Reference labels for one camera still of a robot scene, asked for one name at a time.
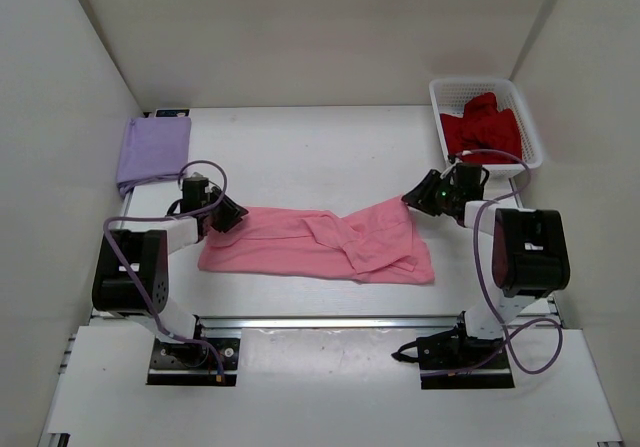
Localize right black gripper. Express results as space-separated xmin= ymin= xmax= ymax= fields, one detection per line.
xmin=404 ymin=171 xmax=462 ymax=217

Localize pink t shirt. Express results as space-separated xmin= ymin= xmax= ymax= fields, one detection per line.
xmin=198 ymin=197 xmax=435 ymax=285

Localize purple t shirt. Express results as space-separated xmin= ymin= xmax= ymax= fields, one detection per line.
xmin=116 ymin=117 xmax=191 ymax=197

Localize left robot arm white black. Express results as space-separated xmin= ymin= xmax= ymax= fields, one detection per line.
xmin=92 ymin=174 xmax=248 ymax=372

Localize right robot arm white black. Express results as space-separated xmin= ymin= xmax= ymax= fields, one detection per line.
xmin=392 ymin=161 xmax=570 ymax=378

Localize red t shirt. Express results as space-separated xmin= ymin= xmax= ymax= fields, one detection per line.
xmin=440 ymin=92 xmax=523 ymax=159

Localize white plastic basket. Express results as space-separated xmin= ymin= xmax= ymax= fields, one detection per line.
xmin=429 ymin=77 xmax=543 ymax=178

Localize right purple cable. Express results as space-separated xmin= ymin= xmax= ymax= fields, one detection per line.
xmin=419 ymin=149 xmax=564 ymax=381

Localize purple cable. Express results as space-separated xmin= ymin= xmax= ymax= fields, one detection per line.
xmin=102 ymin=159 xmax=231 ymax=383
xmin=419 ymin=149 xmax=564 ymax=381

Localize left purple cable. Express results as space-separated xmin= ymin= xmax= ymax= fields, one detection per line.
xmin=102 ymin=159 xmax=231 ymax=383

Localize aluminium rail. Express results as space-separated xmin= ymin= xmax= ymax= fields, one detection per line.
xmin=89 ymin=314 xmax=564 ymax=333

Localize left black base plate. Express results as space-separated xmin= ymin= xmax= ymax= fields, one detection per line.
xmin=146 ymin=335 xmax=241 ymax=387

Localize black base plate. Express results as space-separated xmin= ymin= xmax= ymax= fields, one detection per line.
xmin=146 ymin=335 xmax=241 ymax=387
xmin=416 ymin=331 xmax=515 ymax=390

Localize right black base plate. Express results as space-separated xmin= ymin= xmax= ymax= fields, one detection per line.
xmin=416 ymin=331 xmax=515 ymax=390

